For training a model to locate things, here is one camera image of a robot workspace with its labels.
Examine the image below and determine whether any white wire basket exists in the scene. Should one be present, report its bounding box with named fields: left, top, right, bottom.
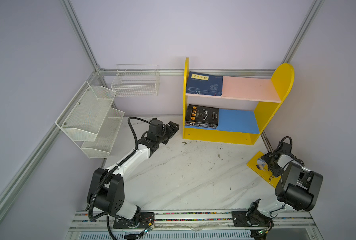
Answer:
left=111, top=65, right=160, bottom=97

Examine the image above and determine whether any black antler cover book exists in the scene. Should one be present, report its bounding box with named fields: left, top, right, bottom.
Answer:
left=185, top=105, right=219, bottom=125

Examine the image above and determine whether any aluminium front rail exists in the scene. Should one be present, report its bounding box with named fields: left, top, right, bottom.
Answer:
left=68, top=208, right=316, bottom=233

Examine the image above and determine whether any left black corrugated cable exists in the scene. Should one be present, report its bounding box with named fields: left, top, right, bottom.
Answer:
left=87, top=116, right=152, bottom=240

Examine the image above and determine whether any white mesh two-tier rack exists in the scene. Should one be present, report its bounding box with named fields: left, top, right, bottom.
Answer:
left=55, top=82, right=125, bottom=159

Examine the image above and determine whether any right black corrugated cable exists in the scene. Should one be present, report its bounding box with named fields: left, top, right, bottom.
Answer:
left=267, top=136, right=304, bottom=166

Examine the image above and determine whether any navy book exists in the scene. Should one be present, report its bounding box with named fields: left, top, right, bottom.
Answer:
left=186, top=71, right=223, bottom=92
left=185, top=89, right=222, bottom=97

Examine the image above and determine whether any black corrugated cable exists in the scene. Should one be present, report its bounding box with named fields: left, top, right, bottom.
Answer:
left=267, top=136, right=304, bottom=166
left=87, top=116, right=152, bottom=240

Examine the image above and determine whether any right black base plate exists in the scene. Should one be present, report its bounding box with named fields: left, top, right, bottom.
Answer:
left=231, top=211, right=273, bottom=228

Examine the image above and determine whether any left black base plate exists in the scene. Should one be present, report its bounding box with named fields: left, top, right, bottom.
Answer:
left=112, top=212, right=155, bottom=229

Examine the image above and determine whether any yellow pink blue bookshelf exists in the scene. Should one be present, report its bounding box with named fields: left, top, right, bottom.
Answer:
left=182, top=60, right=295, bottom=145

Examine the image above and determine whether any yellow cartoon cover book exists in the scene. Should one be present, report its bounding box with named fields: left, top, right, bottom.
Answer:
left=247, top=151, right=281, bottom=188

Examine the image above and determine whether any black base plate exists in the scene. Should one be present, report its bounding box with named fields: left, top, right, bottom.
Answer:
left=231, top=211, right=273, bottom=228
left=112, top=212, right=155, bottom=229

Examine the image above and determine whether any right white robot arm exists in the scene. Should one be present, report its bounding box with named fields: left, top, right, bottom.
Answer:
left=245, top=140, right=323, bottom=226

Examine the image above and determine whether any black wolf cover book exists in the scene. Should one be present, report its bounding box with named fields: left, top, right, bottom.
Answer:
left=185, top=124, right=218, bottom=129

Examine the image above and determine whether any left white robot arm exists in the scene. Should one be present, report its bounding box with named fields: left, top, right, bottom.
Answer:
left=87, top=117, right=179, bottom=222

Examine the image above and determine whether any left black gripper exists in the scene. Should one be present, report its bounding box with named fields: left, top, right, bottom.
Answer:
left=157, top=121, right=178, bottom=145

